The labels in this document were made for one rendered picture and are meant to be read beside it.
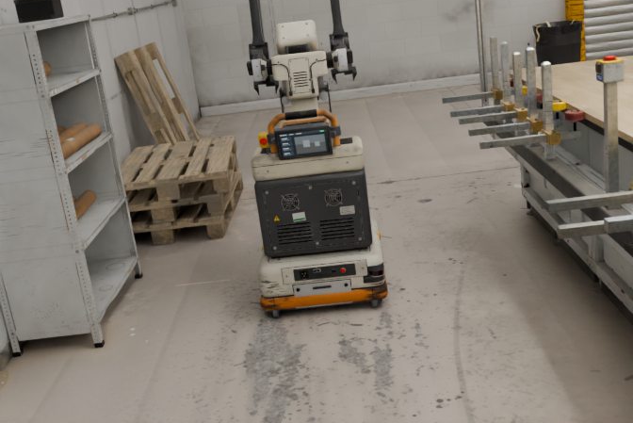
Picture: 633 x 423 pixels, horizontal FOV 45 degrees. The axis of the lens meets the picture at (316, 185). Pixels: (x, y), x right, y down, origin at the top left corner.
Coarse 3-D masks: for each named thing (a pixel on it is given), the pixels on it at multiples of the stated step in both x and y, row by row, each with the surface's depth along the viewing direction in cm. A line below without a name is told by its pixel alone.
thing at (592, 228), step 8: (568, 224) 212; (576, 224) 211; (584, 224) 211; (592, 224) 210; (600, 224) 209; (560, 232) 210; (568, 232) 210; (576, 232) 210; (584, 232) 210; (592, 232) 210; (600, 232) 210
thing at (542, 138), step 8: (528, 136) 332; (536, 136) 330; (544, 136) 330; (560, 136) 330; (568, 136) 330; (576, 136) 330; (480, 144) 331; (488, 144) 331; (496, 144) 331; (504, 144) 331; (512, 144) 331; (520, 144) 331
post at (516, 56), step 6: (516, 54) 374; (516, 60) 375; (516, 66) 375; (516, 72) 376; (516, 78) 377; (516, 84) 378; (516, 90) 379; (522, 90) 379; (516, 96) 380; (522, 96) 380; (516, 102) 380; (522, 102) 380; (516, 120) 384
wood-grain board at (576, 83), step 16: (560, 64) 461; (576, 64) 453; (592, 64) 446; (560, 80) 408; (576, 80) 403; (592, 80) 397; (624, 80) 386; (560, 96) 367; (576, 96) 362; (592, 96) 357; (624, 96) 349; (592, 112) 325; (624, 112) 318; (624, 128) 292
